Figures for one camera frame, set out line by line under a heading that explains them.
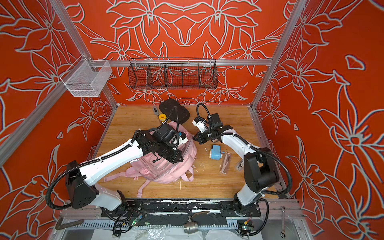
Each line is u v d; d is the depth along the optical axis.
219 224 0.70
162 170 0.74
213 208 0.74
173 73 0.98
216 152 0.87
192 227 0.66
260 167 0.46
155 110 1.14
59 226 0.68
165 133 0.57
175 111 1.11
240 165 0.86
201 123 0.78
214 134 0.66
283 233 0.67
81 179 0.40
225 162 0.88
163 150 0.60
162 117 1.10
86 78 0.92
